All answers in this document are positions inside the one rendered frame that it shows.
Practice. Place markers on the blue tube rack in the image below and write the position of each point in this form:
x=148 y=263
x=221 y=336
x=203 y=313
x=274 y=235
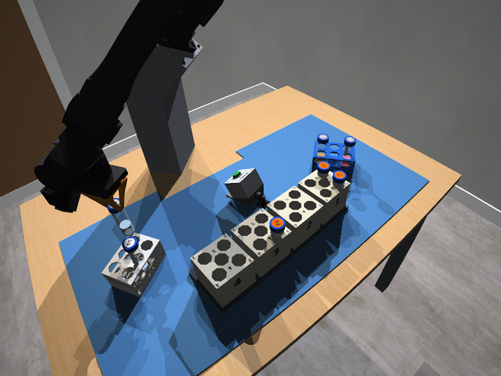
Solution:
x=334 y=161

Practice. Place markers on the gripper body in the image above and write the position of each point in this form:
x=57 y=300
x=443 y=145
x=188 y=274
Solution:
x=116 y=173

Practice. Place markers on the blue flat mat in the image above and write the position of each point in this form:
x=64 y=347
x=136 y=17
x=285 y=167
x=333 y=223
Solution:
x=174 y=329

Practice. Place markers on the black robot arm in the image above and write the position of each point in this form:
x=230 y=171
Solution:
x=92 y=115

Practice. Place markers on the beige bucket adapter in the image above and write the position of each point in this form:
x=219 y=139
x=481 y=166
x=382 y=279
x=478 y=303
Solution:
x=302 y=214
x=318 y=188
x=254 y=236
x=230 y=271

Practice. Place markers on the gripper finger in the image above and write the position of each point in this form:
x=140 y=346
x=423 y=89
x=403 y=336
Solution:
x=96 y=199
x=121 y=189

